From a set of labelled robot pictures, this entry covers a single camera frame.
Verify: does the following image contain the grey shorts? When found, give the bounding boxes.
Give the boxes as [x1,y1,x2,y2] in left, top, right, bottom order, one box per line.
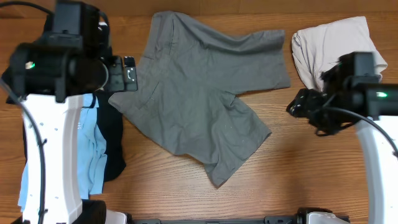
[109,11,290,187]

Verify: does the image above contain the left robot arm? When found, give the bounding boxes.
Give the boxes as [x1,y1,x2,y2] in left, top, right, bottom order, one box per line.
[1,1,137,223]

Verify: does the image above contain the light blue shirt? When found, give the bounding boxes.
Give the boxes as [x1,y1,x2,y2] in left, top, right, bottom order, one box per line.
[17,93,108,212]

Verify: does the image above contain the folded beige shorts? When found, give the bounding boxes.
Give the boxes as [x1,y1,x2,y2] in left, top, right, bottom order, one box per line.
[292,16,387,90]

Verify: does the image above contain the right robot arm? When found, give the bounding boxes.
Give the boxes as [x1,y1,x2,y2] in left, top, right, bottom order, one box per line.
[286,52,397,223]

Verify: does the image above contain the black shirt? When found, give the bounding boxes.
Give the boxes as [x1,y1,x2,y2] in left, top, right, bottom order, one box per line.
[1,15,127,183]

